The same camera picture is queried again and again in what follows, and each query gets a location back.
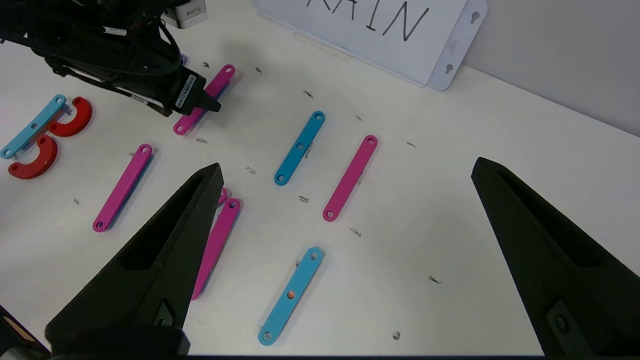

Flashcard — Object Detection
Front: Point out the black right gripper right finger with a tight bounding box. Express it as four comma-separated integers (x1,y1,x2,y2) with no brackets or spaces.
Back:
471,156,640,357

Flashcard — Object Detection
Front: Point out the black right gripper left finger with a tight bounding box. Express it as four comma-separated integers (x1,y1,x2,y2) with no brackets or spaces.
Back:
45,162,224,357

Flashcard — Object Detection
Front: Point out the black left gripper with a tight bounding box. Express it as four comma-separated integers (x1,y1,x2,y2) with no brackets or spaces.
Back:
30,30,222,117

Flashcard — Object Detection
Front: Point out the white BRAIN sign card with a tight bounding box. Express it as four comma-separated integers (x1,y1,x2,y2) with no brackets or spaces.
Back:
250,0,488,92

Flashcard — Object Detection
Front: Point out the short dark blue bar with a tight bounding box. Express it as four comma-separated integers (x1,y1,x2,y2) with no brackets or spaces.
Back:
273,110,326,187

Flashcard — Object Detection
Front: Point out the large red curved piece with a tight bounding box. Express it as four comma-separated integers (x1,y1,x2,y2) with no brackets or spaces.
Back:
48,96,93,138
8,135,59,180

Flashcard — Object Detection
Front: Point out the long light blue bar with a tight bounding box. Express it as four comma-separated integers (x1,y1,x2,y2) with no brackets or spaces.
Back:
0,94,67,160
257,246,326,347

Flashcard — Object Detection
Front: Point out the short pink bar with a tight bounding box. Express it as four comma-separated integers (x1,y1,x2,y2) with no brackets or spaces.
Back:
322,134,379,223

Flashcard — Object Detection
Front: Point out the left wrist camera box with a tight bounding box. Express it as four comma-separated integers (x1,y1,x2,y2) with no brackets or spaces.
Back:
162,0,208,29

